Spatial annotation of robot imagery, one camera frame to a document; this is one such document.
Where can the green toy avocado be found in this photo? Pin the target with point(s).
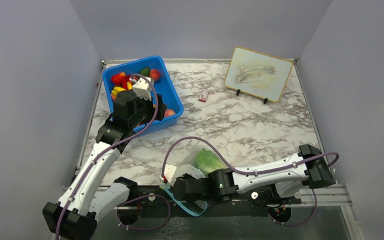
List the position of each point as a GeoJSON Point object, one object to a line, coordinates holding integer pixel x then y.
{"type": "Point", "coordinates": [145, 72]}

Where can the clear zip top bag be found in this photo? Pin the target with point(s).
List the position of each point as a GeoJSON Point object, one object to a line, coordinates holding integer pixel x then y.
{"type": "Point", "coordinates": [194, 208]}

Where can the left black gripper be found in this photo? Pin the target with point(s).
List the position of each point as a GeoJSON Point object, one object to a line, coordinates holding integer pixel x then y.
{"type": "Point", "coordinates": [150, 104]}

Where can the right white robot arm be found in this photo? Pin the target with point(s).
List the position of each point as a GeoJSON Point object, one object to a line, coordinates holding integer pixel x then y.
{"type": "Point", "coordinates": [307, 167]}

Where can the small whiteboard with wooden frame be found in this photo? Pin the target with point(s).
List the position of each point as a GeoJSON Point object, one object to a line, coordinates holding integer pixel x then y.
{"type": "Point", "coordinates": [258, 74]}

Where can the green toy lettuce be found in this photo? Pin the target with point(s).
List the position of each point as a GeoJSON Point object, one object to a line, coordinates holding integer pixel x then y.
{"type": "Point", "coordinates": [207, 162]}

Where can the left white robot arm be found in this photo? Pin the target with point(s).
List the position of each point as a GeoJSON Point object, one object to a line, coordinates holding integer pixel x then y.
{"type": "Point", "coordinates": [78, 211]}

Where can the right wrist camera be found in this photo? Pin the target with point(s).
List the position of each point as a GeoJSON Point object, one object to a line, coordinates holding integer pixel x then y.
{"type": "Point", "coordinates": [170, 174]}

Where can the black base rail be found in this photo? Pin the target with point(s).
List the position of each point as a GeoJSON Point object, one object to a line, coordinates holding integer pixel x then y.
{"type": "Point", "coordinates": [158, 201]}

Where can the toy peach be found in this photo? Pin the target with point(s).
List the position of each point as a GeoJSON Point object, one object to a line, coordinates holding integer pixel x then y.
{"type": "Point", "coordinates": [169, 112]}

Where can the blue plastic bin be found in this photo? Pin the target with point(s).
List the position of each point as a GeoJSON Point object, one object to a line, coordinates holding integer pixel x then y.
{"type": "Point", "coordinates": [163, 86]}

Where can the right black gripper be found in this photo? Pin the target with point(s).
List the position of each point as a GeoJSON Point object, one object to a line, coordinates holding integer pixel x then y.
{"type": "Point", "coordinates": [185, 176]}

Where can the yellow toy banana bunch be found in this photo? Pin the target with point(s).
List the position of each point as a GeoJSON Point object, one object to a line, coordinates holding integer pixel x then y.
{"type": "Point", "coordinates": [119, 90]}

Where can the small red white box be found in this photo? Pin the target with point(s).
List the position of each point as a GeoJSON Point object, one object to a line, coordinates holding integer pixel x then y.
{"type": "Point", "coordinates": [203, 97]}

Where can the red toy bell pepper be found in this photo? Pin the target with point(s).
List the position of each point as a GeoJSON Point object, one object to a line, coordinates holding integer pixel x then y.
{"type": "Point", "coordinates": [120, 80]}

